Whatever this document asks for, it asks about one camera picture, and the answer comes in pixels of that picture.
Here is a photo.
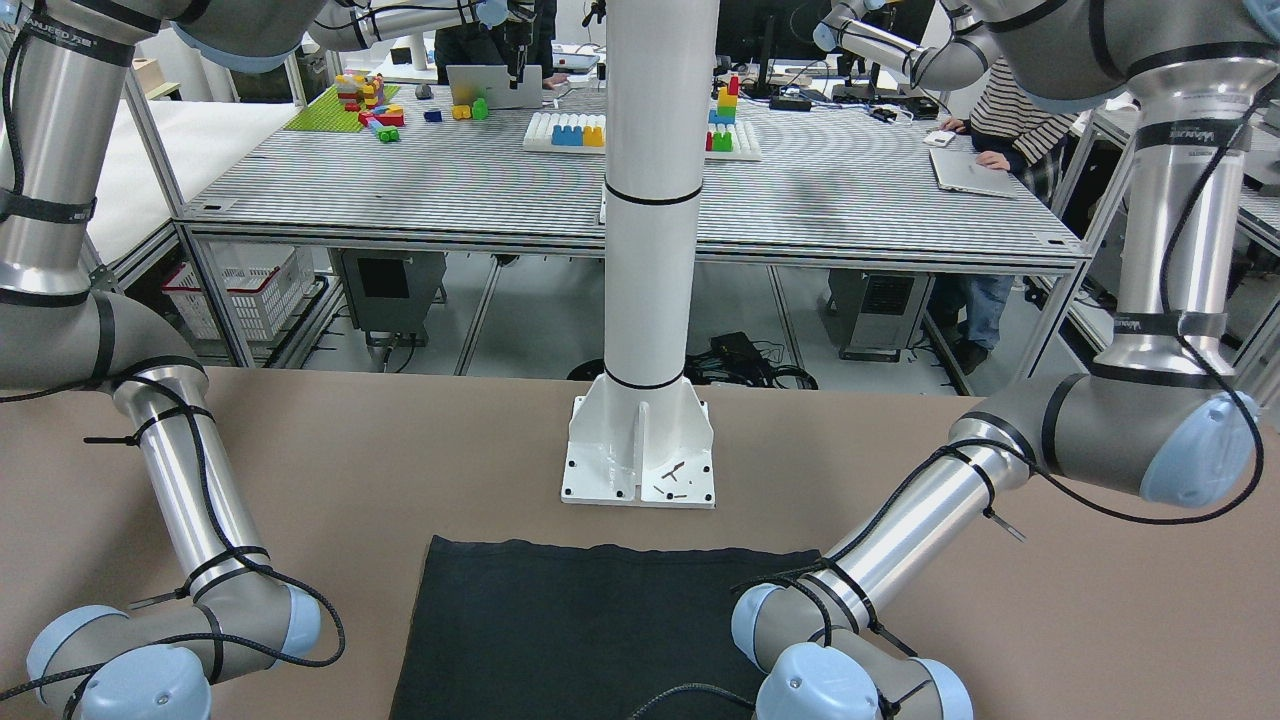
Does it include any grey computer case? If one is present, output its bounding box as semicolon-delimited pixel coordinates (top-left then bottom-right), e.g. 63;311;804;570
329;249;445;348

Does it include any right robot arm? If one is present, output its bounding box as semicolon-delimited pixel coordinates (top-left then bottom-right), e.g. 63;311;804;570
3;1;347;719

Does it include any white block tray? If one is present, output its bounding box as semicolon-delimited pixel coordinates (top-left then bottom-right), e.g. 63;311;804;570
521;111;764;163

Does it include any person in striped shirt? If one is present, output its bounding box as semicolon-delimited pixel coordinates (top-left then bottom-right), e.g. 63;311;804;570
928;56;1076;375

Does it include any green lego baseplate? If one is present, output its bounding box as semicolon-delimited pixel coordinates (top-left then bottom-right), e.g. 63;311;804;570
283;85;404;133

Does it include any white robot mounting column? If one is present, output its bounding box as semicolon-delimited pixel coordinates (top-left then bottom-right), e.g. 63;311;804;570
559;1;719;509

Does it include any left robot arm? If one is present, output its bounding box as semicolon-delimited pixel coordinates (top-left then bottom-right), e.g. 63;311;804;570
732;1;1277;719

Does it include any white plastic basket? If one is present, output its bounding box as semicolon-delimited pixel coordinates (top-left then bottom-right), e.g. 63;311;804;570
161;247;314;342

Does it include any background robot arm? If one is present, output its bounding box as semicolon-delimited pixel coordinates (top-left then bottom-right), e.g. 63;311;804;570
307;1;538;88

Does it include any closed grey laptop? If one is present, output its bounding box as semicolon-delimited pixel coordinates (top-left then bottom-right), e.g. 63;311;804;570
929;149;1019;199

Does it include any silver laptop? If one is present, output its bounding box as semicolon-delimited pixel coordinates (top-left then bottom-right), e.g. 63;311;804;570
447;64;544;110

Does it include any black graphic t-shirt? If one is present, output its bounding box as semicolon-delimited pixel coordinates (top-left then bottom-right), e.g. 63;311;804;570
390;536;817;719

